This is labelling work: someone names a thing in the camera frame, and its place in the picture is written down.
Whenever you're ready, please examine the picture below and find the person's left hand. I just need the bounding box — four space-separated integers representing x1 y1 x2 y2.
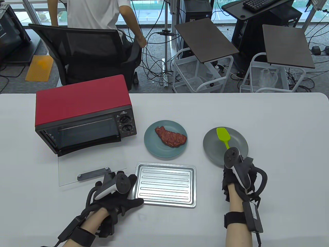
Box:
82 173 144 224

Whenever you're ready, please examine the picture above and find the person's right hand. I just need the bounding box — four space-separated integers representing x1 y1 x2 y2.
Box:
222 157 260 204

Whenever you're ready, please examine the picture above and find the silver metal baking tray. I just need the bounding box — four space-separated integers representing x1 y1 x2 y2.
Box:
132 162 196 209

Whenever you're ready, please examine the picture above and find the green dessert spatula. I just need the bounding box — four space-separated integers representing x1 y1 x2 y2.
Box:
216 127 231 149

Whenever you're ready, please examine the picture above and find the brown grilled steak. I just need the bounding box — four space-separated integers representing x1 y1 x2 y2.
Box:
154 126 187 148

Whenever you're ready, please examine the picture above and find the red oven with glass door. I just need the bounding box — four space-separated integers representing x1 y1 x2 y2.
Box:
35 75 137 187

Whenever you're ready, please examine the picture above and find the black forearm band module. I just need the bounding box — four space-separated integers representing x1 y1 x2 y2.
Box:
58 217 96 247
224 201 264 234

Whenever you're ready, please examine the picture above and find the person's right forearm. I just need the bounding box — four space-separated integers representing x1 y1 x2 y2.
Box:
226 184 253 247

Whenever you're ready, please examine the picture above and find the grey round plate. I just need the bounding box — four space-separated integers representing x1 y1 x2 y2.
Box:
203 127 249 169

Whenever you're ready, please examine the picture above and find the teal round plate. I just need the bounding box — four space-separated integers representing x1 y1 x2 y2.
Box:
143 119 188 158

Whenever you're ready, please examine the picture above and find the clear plastic bag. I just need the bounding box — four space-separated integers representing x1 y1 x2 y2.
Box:
259 68 279 89

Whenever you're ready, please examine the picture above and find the white power strip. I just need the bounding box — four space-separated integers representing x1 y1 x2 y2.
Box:
161 58 169 87

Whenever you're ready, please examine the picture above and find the black mesh office chair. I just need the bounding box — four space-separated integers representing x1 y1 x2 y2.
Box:
28 23 142 92

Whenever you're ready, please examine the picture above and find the yellow floor mat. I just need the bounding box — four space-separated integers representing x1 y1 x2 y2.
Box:
25 55 54 82

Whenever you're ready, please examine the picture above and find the black standing desk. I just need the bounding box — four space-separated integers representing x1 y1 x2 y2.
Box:
222 0 302 72

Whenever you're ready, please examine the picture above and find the black keyboard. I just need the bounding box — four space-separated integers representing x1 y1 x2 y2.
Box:
243 0 279 13

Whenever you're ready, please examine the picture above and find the black computer tower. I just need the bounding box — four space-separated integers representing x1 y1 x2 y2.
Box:
180 0 214 25

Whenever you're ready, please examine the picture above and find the black equipment case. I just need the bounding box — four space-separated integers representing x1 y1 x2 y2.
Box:
0 4 41 65

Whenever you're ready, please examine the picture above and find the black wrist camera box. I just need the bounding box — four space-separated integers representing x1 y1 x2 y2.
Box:
98 223 115 238
222 180 232 204

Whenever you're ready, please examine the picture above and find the tangle of black floor cables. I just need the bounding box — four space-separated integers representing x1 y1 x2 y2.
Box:
139 0 180 83

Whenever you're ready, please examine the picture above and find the white wire cart brown top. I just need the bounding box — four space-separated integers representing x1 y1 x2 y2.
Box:
172 17 240 93
240 24 315 93

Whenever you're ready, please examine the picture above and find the aluminium frame post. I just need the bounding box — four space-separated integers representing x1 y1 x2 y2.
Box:
164 0 169 62
303 0 325 29
22 0 65 86

